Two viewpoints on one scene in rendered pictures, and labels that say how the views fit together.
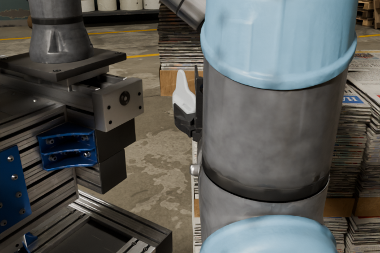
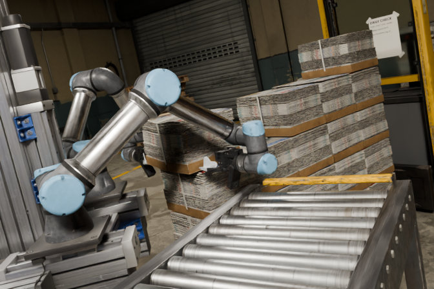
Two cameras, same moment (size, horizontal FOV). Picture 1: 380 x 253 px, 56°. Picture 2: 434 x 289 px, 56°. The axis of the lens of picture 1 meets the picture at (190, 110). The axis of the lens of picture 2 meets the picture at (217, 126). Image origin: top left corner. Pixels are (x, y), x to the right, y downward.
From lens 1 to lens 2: 1.29 m
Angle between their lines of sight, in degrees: 38
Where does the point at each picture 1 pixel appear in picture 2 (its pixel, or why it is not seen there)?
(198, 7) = (227, 132)
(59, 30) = (103, 175)
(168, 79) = (190, 166)
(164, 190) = not seen: outside the picture
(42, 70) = (109, 195)
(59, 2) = not seen: hidden behind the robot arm
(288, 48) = (259, 130)
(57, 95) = (110, 209)
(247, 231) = (263, 156)
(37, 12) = not seen: hidden behind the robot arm
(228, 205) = (259, 156)
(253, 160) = (260, 146)
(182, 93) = (208, 164)
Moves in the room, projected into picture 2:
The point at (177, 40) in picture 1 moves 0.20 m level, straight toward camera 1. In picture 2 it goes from (189, 152) to (219, 153)
